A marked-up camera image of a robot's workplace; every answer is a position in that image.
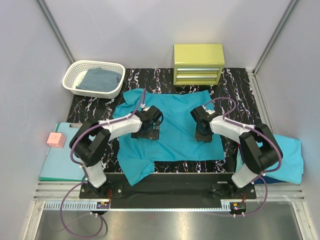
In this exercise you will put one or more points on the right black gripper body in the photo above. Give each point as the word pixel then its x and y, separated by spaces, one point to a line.
pixel 205 136

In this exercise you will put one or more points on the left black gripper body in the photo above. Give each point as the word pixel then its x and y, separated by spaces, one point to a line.
pixel 146 134

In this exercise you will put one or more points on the teal t shirt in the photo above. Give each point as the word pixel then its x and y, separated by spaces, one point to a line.
pixel 136 157

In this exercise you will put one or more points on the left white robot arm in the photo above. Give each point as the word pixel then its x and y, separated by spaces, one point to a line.
pixel 88 145

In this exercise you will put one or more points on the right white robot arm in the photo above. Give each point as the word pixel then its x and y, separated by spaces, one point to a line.
pixel 258 146

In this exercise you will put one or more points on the folded grey-blue t shirt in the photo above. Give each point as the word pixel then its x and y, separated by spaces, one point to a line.
pixel 100 80

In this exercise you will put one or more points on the yellow-green drawer cabinet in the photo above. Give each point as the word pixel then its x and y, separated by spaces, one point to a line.
pixel 198 63

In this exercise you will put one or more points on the white plastic laundry basket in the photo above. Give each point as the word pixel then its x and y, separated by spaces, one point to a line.
pixel 77 71

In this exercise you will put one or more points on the light blue t shirt pile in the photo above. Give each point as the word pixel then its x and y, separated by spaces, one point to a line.
pixel 292 165

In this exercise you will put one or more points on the pink cube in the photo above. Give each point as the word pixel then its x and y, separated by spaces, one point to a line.
pixel 56 140

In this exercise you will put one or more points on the light blue clipboard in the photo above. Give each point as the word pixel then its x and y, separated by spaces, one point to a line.
pixel 57 160

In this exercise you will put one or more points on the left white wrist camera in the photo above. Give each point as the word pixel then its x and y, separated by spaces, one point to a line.
pixel 144 107

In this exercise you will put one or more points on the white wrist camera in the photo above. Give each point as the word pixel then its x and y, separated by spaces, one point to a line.
pixel 208 109
pixel 144 107

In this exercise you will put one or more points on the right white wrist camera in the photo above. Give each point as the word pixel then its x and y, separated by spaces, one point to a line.
pixel 208 109

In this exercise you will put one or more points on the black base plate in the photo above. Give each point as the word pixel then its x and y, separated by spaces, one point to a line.
pixel 169 191

